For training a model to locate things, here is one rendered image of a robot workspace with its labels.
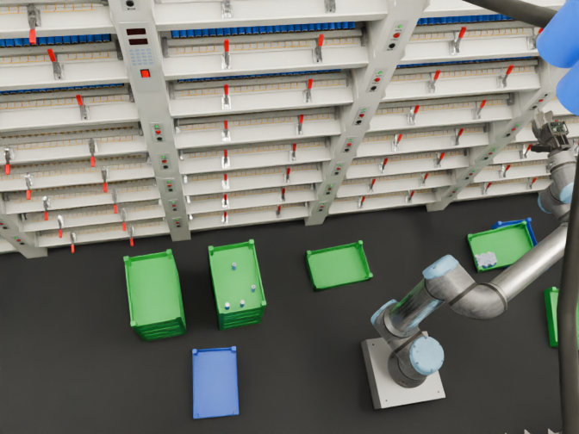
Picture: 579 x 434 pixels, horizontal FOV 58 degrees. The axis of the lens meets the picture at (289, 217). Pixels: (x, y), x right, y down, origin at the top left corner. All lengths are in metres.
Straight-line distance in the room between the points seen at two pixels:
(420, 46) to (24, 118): 1.22
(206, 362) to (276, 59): 1.53
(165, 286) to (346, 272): 0.95
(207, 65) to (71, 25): 0.37
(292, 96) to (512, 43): 0.71
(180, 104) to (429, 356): 1.42
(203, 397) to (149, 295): 0.56
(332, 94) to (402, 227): 1.31
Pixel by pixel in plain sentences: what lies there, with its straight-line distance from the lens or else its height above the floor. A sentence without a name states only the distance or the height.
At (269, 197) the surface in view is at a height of 0.35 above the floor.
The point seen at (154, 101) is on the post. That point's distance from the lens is 1.66.
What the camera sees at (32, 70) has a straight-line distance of 1.62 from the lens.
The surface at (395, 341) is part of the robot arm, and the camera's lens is 2.34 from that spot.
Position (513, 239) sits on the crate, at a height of 0.09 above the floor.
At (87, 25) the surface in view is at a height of 1.55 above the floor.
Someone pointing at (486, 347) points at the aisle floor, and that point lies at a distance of 2.92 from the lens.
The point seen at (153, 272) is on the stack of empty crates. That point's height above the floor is 0.32.
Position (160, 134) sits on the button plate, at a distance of 1.81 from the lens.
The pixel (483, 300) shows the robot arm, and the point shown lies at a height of 1.01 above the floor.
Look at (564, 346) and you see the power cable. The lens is 0.83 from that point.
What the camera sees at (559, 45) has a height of 2.11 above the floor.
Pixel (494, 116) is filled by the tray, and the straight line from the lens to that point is 2.23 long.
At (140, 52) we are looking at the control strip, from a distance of 1.48.
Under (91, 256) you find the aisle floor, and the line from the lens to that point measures 2.80.
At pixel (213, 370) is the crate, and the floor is 0.00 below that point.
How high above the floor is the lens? 2.58
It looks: 67 degrees down
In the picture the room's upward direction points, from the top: 17 degrees clockwise
